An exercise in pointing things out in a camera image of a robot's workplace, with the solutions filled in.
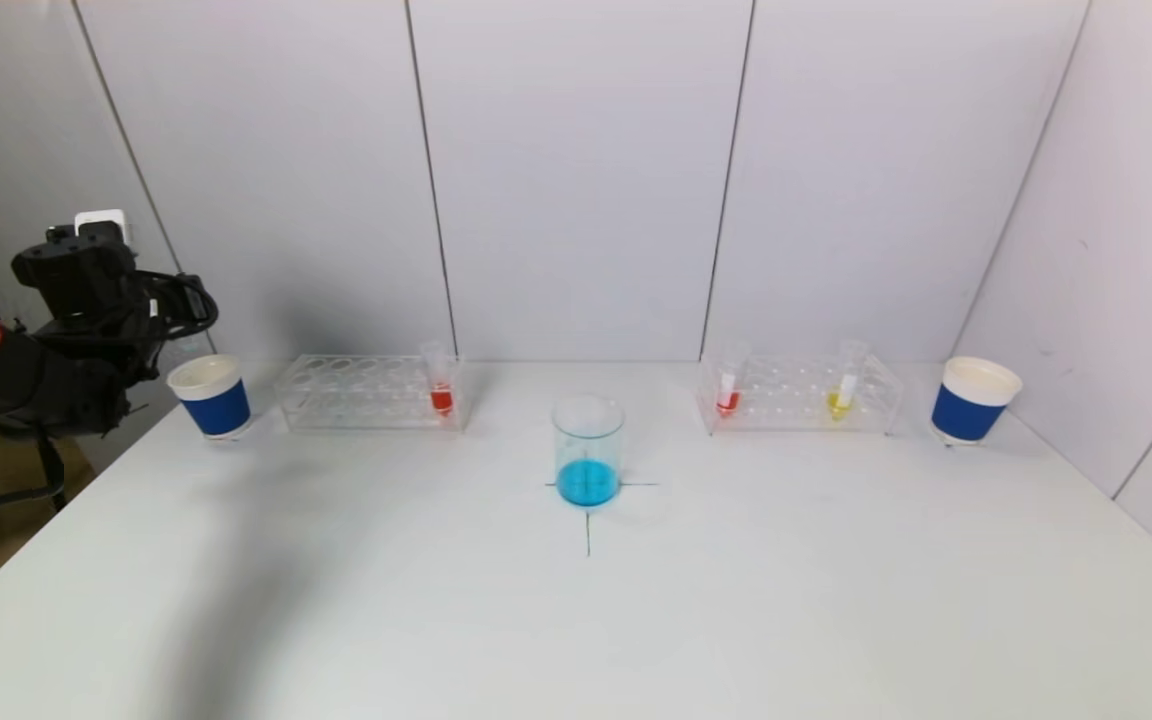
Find clear acrylic test tube rack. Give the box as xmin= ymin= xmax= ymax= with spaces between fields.
xmin=696 ymin=352 xmax=905 ymax=437
xmin=274 ymin=353 xmax=468 ymax=433

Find unlabelled test tube red pigment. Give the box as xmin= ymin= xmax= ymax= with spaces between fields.
xmin=420 ymin=340 xmax=458 ymax=417

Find test tube with yellow pigment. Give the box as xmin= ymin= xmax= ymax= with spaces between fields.
xmin=827 ymin=339 xmax=870 ymax=422

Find blue and white paper cup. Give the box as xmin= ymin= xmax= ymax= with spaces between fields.
xmin=931 ymin=357 xmax=1024 ymax=447
xmin=166 ymin=354 xmax=253 ymax=442

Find black stand legs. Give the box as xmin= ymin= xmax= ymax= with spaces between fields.
xmin=0 ymin=425 xmax=69 ymax=527

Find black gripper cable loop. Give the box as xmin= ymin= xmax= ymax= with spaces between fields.
xmin=168 ymin=270 xmax=221 ymax=347

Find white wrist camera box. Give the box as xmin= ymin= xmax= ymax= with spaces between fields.
xmin=74 ymin=209 xmax=133 ymax=247

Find white-labelled test tube red pigment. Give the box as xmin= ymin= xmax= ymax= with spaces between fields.
xmin=715 ymin=342 xmax=750 ymax=419

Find clear glass beaker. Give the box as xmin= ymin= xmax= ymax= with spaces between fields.
xmin=552 ymin=394 xmax=625 ymax=509

